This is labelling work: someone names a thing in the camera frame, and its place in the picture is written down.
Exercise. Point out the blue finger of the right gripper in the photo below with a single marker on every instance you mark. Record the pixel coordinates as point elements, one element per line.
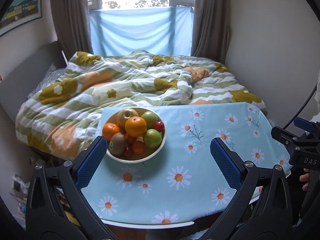
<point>287,139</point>
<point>303,124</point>

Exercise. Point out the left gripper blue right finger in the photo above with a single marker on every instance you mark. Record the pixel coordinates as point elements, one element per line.
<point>261,207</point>

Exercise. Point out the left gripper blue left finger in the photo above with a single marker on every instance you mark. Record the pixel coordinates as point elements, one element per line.
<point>56,207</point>

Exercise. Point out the brown kiwi with sticker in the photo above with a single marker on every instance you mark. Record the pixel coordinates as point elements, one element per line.
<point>117,144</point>

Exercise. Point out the large orange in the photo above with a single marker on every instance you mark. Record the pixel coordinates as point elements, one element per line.
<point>135,126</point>
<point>109,130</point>

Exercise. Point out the small mandarin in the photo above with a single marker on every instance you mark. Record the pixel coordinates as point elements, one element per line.
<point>129,139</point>
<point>138,147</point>

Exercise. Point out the small mandarin front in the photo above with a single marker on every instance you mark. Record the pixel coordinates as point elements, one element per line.
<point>138,147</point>

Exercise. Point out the large yellow pear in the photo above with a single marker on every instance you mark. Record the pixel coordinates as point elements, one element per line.
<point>124,115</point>

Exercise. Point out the green apple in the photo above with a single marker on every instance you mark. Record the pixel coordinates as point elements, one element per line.
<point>150,118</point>
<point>152,138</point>

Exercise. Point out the red cherry tomato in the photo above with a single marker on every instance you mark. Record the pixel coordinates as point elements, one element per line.
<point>127,152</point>
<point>159,126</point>

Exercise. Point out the person's right hand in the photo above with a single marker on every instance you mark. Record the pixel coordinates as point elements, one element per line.
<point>305,178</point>

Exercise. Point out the pile of magazines on floor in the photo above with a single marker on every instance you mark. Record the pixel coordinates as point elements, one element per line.
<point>19,192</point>

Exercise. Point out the blue daisy tablecloth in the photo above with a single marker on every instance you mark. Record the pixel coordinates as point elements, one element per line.
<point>183,182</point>

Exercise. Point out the floral striped quilt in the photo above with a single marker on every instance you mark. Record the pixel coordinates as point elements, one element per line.
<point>62,116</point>

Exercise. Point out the cream bowl with duck print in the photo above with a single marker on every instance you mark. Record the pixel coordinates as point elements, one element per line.
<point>109,115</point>

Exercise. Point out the grey bed headboard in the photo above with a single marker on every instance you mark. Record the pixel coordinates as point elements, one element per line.
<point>26,76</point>

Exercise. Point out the patterned pillow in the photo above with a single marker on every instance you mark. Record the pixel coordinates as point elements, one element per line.
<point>45,79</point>

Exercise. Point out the right brown curtain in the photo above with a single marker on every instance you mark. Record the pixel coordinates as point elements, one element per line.
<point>211,29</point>

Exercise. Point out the brown curtain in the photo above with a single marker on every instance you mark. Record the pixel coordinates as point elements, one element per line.
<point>211,29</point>
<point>71,23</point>

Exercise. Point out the light blue window cloth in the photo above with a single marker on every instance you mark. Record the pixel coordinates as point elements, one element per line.
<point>158,30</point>

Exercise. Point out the framed houses picture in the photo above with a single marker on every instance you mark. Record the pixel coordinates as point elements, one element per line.
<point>19,13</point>

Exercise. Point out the left brown curtain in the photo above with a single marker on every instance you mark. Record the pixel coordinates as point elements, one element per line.
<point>71,23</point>

